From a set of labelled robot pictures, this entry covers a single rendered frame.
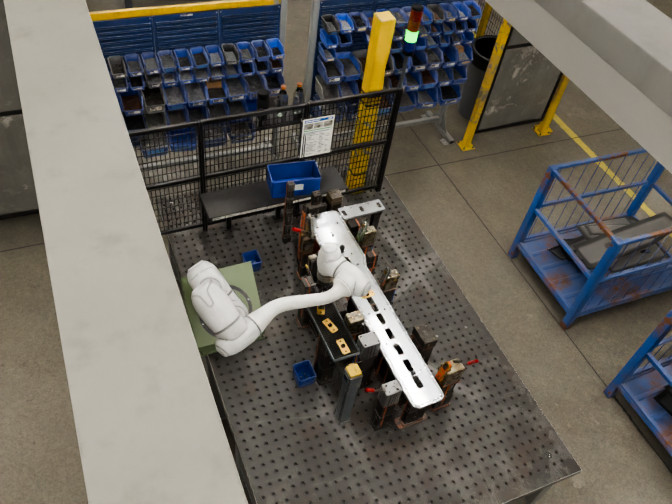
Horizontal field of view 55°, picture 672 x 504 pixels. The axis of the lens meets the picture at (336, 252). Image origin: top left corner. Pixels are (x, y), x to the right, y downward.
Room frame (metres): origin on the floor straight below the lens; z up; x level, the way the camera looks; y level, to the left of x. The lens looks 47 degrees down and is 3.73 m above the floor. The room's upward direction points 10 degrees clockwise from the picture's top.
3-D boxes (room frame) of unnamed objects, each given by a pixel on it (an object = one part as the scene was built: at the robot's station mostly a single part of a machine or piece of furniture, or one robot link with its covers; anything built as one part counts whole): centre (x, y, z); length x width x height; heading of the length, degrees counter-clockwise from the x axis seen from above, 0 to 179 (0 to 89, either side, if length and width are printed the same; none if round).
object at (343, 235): (2.22, -0.22, 1.00); 1.38 x 0.22 x 0.02; 31
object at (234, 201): (2.90, 0.43, 1.02); 0.90 x 0.22 x 0.03; 121
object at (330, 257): (1.96, 0.02, 1.54); 0.13 x 0.11 x 0.16; 55
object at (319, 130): (3.16, 0.24, 1.30); 0.23 x 0.02 x 0.31; 121
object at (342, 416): (1.64, -0.18, 0.92); 0.08 x 0.08 x 0.44; 31
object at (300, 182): (2.96, 0.33, 1.10); 0.30 x 0.17 x 0.13; 113
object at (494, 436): (2.28, -0.10, 0.68); 2.56 x 1.61 x 0.04; 30
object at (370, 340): (1.87, -0.24, 0.90); 0.13 x 0.10 x 0.41; 121
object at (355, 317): (2.02, -0.16, 0.89); 0.13 x 0.11 x 0.38; 121
